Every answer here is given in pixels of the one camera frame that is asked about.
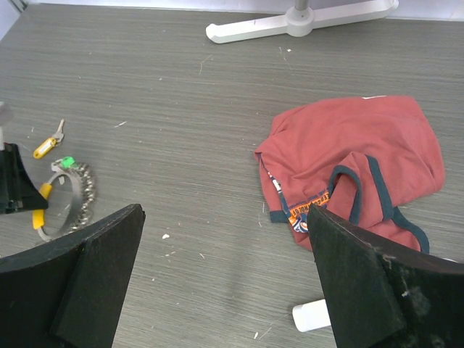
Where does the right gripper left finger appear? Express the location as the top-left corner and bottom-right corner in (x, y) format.
(1, 204), (146, 347)

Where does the dark red crumpled shirt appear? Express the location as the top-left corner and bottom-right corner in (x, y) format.
(254, 96), (445, 253)

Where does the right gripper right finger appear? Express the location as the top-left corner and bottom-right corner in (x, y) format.
(307, 205), (463, 347)

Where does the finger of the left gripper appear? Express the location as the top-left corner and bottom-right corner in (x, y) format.
(1, 143), (49, 214)

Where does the key with yellow tag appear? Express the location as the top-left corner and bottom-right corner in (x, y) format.
(33, 119), (65, 160)

